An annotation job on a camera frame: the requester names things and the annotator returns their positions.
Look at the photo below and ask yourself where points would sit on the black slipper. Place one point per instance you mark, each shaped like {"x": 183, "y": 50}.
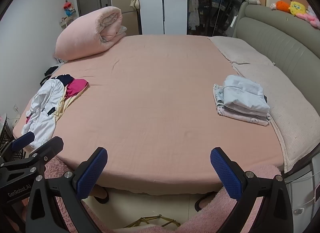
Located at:
{"x": 102, "y": 198}
{"x": 203, "y": 201}

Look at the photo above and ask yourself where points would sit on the black bag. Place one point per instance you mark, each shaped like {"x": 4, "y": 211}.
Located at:
{"x": 51, "y": 70}

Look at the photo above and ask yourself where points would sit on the person's right leg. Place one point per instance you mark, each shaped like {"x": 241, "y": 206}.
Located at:
{"x": 217, "y": 213}

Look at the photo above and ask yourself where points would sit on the white shirt with navy trim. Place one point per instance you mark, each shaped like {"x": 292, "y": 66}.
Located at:
{"x": 42, "y": 113}

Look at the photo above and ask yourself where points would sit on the floral pillow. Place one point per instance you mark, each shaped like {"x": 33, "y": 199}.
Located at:
{"x": 121, "y": 29}

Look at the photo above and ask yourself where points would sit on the pile of unfolded clothes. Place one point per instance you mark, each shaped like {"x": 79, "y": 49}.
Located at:
{"x": 66, "y": 79}

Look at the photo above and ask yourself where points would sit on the person's leg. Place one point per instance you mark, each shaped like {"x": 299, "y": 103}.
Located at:
{"x": 62, "y": 213}
{"x": 217, "y": 213}

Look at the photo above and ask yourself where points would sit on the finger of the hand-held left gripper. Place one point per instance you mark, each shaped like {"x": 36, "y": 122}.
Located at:
{"x": 22, "y": 140}
{"x": 50, "y": 148}

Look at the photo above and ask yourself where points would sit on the white wall outlet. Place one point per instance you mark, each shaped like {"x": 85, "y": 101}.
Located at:
{"x": 16, "y": 109}

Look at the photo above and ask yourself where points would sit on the red and blue plush toy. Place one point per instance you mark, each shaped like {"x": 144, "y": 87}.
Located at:
{"x": 68, "y": 9}

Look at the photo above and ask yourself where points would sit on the rolled pink quilt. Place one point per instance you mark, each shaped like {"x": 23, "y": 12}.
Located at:
{"x": 80, "y": 35}

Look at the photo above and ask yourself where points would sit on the grey padded headboard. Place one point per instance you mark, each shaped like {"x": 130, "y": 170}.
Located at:
{"x": 275, "y": 37}

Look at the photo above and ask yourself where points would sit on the folded navy garment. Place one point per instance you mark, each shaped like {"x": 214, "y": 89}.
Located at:
{"x": 265, "y": 99}

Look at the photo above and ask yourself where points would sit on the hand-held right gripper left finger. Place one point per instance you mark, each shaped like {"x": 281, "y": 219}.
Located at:
{"x": 92, "y": 173}

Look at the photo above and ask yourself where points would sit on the pink plush toy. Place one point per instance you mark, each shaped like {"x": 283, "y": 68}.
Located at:
{"x": 311, "y": 16}

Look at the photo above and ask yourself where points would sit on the white small rack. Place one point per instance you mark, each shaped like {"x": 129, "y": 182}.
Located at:
{"x": 65, "y": 21}

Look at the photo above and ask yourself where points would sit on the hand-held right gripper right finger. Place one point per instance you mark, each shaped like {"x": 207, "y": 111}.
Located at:
{"x": 225, "y": 173}

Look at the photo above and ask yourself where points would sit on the glass door wardrobe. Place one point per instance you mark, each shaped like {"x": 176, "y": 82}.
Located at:
{"x": 210, "y": 10}

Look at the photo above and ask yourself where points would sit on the person's left leg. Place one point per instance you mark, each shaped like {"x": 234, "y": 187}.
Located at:
{"x": 62, "y": 213}

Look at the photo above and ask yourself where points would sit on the white bedside drawer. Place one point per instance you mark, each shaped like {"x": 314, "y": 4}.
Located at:
{"x": 303, "y": 193}

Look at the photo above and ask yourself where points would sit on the orange carrot plush toy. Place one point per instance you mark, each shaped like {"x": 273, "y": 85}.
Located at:
{"x": 281, "y": 5}

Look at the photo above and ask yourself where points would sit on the bed with pink sheet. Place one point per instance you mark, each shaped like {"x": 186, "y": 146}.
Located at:
{"x": 150, "y": 98}

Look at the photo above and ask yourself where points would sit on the yellow square plush toy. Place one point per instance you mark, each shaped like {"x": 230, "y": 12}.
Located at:
{"x": 298, "y": 8}

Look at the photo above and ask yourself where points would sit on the white wardrobe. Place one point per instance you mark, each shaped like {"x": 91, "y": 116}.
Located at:
{"x": 162, "y": 2}

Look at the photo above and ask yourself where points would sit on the beige cabinet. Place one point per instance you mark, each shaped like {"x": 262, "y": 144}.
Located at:
{"x": 125, "y": 15}

